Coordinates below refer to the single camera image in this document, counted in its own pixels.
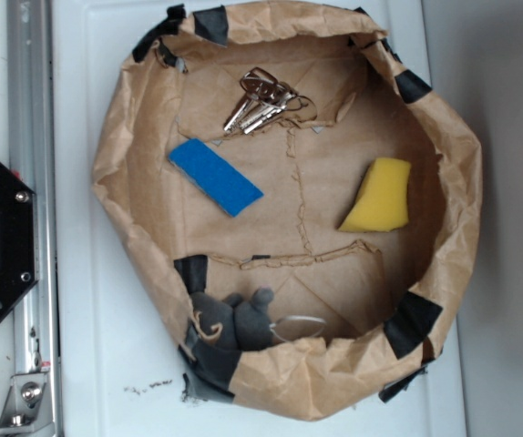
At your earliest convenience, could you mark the silver key bunch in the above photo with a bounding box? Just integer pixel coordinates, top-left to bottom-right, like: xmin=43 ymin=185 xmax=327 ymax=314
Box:
xmin=223 ymin=67 xmax=317 ymax=135

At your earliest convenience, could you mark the blue sponge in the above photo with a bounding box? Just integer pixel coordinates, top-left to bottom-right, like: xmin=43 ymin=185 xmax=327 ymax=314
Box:
xmin=169 ymin=138 xmax=263 ymax=218

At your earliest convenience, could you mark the brown paper bag bin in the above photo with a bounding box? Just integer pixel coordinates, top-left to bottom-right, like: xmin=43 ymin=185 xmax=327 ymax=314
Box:
xmin=92 ymin=1 xmax=482 ymax=421

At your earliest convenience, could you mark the grey plush mouse toy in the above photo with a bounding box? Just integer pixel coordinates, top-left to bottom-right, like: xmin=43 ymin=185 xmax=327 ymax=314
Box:
xmin=190 ymin=285 xmax=328 ymax=352

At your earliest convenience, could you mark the yellow sponge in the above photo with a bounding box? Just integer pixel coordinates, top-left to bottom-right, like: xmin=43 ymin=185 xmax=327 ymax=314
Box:
xmin=338 ymin=158 xmax=411 ymax=232

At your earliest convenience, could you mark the aluminium frame rail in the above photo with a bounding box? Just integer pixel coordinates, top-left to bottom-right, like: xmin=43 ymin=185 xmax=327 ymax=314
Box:
xmin=6 ymin=1 xmax=64 ymax=436

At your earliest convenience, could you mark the metal corner bracket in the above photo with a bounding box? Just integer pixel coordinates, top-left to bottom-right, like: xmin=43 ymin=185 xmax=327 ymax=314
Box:
xmin=0 ymin=372 xmax=53 ymax=435

